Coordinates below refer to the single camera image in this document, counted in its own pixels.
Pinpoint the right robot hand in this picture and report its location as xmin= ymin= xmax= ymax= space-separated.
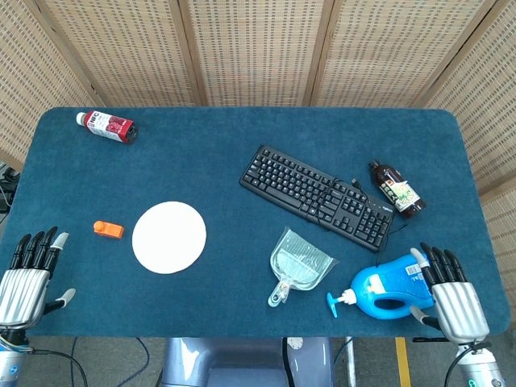
xmin=410 ymin=241 xmax=490 ymax=344

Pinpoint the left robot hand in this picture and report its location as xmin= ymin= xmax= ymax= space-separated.
xmin=0 ymin=227 xmax=77 ymax=326

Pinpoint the small orange block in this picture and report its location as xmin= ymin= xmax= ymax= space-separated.
xmin=93 ymin=220 xmax=125 ymax=239

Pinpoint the clear plastic dustpan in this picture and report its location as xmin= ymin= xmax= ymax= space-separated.
xmin=268 ymin=227 xmax=336 ymax=308

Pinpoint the blue detergent pump bottle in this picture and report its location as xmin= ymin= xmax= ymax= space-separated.
xmin=326 ymin=253 xmax=437 ymax=321

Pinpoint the dark brown drink bottle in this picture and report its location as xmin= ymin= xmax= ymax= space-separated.
xmin=368 ymin=160 xmax=427 ymax=220

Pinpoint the white round plate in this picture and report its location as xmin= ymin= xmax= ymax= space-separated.
xmin=131 ymin=201 xmax=207 ymax=275

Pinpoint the black computer keyboard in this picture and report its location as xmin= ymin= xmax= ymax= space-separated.
xmin=239 ymin=144 xmax=395 ymax=253

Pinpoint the red juice bottle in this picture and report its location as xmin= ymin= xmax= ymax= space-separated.
xmin=76 ymin=110 xmax=139 ymax=145

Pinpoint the grey robot torso base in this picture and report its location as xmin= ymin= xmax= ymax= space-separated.
xmin=159 ymin=336 xmax=335 ymax=387

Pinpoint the blue table mat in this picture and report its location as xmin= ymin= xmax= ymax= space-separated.
xmin=0 ymin=106 xmax=511 ymax=339

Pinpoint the woven bamboo folding screen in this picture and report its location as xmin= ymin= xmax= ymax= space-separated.
xmin=0 ymin=0 xmax=516 ymax=295

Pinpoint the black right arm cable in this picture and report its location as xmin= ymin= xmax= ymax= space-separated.
xmin=443 ymin=346 xmax=485 ymax=387

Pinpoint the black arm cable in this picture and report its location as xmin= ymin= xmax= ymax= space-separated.
xmin=23 ymin=336 xmax=150 ymax=387
xmin=443 ymin=346 xmax=485 ymax=387

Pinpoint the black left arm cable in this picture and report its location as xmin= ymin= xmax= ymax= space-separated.
xmin=23 ymin=336 xmax=150 ymax=387

